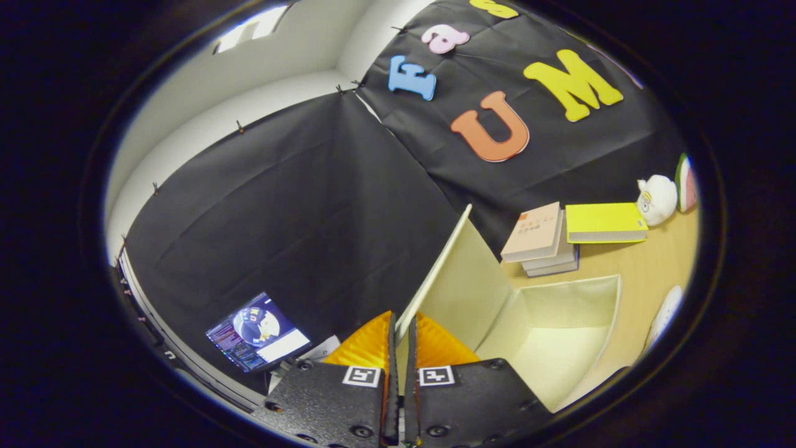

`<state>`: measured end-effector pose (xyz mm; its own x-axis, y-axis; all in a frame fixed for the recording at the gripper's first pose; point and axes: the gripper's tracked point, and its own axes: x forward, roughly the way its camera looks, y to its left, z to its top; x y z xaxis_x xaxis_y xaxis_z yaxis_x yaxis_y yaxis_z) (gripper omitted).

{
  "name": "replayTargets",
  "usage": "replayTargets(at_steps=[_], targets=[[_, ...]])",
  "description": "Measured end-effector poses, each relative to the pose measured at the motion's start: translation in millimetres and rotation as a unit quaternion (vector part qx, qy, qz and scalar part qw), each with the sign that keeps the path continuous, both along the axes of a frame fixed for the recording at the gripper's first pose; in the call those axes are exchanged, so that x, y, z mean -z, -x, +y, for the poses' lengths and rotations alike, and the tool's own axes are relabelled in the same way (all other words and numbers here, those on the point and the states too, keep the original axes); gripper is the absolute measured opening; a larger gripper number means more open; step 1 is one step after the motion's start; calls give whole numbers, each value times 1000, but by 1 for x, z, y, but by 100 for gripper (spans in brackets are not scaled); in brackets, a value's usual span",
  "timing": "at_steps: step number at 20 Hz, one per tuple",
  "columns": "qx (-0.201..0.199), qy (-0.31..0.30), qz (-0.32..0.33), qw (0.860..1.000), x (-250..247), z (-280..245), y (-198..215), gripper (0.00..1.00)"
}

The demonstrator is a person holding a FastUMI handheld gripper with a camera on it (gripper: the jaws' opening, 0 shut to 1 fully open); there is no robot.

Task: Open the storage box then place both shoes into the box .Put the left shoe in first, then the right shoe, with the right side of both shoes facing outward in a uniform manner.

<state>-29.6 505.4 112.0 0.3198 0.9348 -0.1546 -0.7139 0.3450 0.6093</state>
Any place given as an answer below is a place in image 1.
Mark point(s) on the pale green fabric storage box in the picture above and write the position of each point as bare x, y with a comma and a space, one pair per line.
547, 348

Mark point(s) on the white striped canvas shoe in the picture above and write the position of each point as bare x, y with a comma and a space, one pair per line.
665, 314

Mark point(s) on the black backdrop cloth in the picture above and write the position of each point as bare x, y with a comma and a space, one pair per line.
280, 218

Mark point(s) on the white frame rail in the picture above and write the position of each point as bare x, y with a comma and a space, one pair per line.
214, 389

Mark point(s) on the watermelon slice plush toy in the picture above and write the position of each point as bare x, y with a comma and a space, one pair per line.
685, 183

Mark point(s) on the laptop screen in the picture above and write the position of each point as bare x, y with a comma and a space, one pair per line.
258, 333

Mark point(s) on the yellow cover book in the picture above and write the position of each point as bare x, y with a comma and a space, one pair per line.
600, 218

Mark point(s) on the white plush toy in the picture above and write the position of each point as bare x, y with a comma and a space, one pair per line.
659, 199

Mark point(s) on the ceiling light panel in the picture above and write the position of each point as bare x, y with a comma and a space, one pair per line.
252, 28

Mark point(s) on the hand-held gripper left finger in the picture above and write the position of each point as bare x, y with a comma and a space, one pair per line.
393, 404

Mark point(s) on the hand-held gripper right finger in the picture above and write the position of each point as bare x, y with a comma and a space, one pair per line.
410, 404

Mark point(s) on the grey paperback book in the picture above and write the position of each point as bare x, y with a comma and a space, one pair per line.
555, 272
547, 264

